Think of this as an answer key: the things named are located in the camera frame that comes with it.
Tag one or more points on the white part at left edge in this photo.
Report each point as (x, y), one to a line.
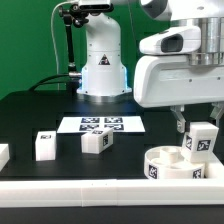
(4, 155)

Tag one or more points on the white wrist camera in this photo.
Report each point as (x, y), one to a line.
(175, 40)

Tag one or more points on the grey camera on pole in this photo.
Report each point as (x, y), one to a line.
(95, 6)

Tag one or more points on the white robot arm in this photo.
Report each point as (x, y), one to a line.
(104, 76)

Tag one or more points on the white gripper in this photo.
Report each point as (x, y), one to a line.
(171, 81)

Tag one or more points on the white L-shaped border frame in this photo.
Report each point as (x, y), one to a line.
(112, 192)

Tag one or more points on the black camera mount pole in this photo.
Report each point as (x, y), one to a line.
(78, 18)

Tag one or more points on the white tag sheet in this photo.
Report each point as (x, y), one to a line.
(129, 124)

